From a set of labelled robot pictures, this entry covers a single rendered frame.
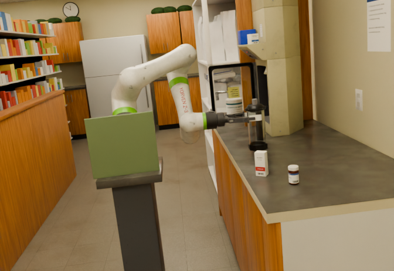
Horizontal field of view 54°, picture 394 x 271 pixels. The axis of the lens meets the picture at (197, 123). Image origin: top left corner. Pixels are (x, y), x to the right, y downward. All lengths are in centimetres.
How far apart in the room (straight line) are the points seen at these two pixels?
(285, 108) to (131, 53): 507
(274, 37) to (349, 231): 126
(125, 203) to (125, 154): 26
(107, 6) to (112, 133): 614
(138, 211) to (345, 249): 102
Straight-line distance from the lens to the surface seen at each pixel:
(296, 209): 146
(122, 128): 194
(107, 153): 198
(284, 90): 242
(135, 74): 196
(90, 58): 731
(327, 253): 157
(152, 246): 216
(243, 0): 274
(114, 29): 793
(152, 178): 194
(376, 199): 156
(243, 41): 256
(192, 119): 199
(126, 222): 210
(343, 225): 154
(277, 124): 244
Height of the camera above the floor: 154
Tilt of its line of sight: 11 degrees down
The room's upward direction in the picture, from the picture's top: 6 degrees counter-clockwise
